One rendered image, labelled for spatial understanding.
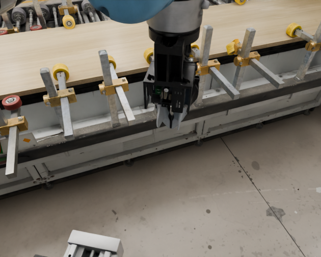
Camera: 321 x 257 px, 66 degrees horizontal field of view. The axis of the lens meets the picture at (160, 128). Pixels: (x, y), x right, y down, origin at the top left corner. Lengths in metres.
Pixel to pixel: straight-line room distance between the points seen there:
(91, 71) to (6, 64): 0.51
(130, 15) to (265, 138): 2.27
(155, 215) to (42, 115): 0.98
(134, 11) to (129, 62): 1.30
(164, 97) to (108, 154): 1.56
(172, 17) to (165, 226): 1.59
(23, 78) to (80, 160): 0.72
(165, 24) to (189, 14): 0.03
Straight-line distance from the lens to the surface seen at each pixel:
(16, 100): 1.38
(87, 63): 1.54
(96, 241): 0.73
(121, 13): 0.20
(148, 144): 1.96
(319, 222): 2.11
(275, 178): 2.18
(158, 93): 0.38
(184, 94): 0.36
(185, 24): 0.33
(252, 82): 1.93
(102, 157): 1.93
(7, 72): 1.64
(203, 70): 1.35
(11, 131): 1.29
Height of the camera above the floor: 1.66
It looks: 46 degrees down
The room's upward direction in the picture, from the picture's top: straight up
